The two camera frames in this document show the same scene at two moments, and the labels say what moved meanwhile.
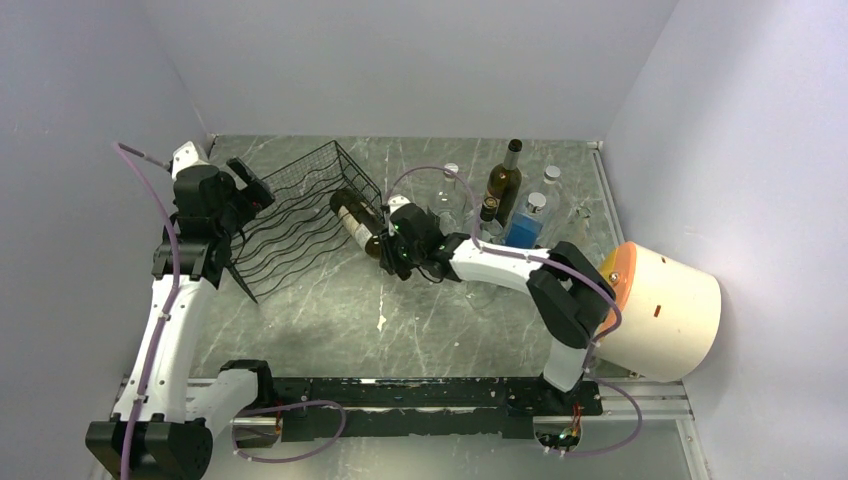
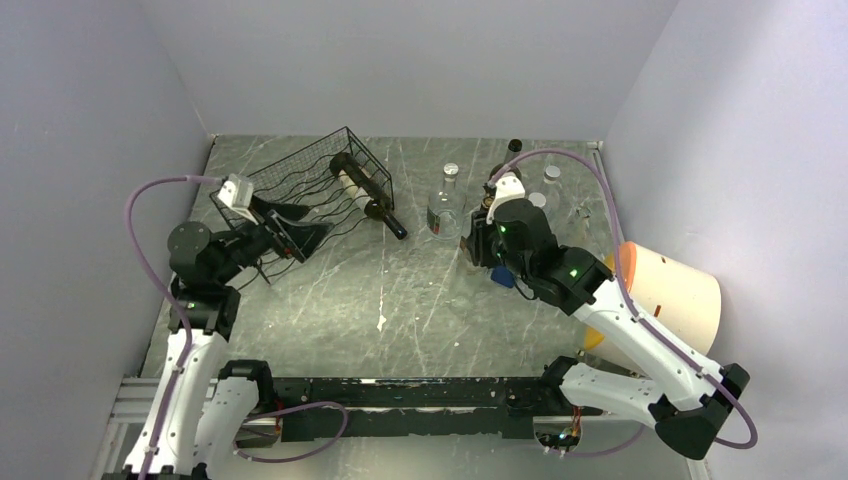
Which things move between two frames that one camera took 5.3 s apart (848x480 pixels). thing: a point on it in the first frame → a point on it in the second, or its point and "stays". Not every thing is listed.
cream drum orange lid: [670, 315] stays
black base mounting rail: [485, 407] stays
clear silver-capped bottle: [552, 214] stays
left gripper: [257, 189] → [299, 239]
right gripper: [388, 258] → [478, 238]
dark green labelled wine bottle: [362, 223] → [367, 194]
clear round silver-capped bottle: [450, 202] stays
